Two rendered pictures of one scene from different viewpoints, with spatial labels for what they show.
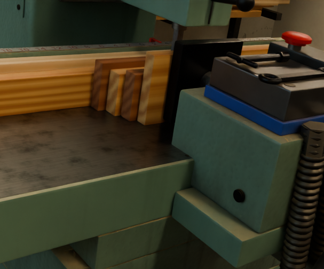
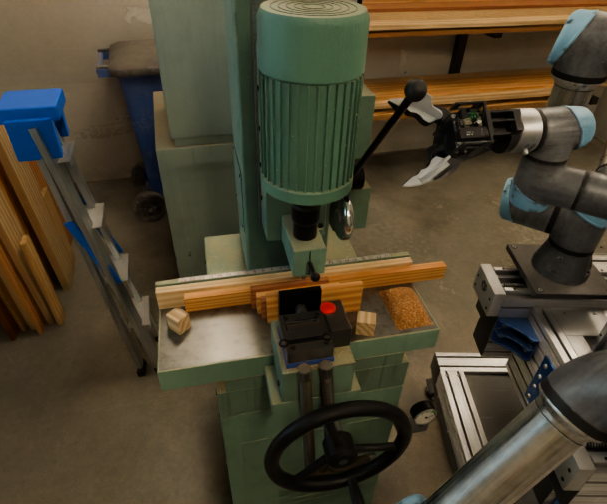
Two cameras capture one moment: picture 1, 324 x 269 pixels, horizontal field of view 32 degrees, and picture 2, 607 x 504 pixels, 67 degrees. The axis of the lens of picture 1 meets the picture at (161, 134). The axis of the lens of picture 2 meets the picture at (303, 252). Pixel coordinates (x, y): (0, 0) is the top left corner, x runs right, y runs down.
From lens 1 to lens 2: 62 cm
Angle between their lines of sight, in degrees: 28
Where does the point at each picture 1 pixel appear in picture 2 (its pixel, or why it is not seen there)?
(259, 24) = not seen: hidden behind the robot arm
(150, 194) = (249, 367)
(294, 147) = (292, 375)
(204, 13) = (304, 270)
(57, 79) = (230, 294)
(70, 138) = (225, 330)
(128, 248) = (243, 385)
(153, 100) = (271, 314)
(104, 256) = (230, 387)
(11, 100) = (207, 304)
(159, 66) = (271, 301)
